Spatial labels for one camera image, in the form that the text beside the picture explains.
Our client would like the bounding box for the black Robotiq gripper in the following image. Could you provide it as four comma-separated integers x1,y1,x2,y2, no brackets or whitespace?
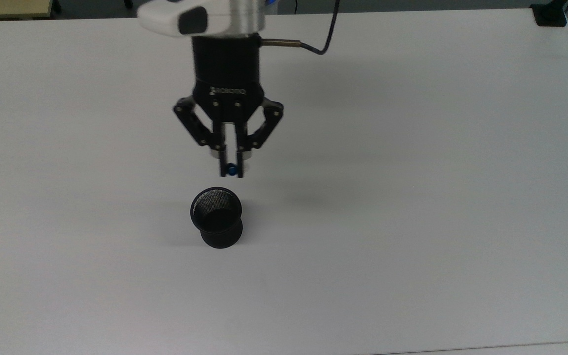
173,36,285,178

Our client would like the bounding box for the black mesh pen cup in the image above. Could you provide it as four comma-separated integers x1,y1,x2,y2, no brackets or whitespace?
190,187,243,249

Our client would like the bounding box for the wooden desk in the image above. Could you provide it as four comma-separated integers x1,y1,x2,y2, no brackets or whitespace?
0,0,56,21

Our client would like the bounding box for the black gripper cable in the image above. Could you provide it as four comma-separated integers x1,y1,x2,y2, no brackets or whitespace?
259,0,341,56

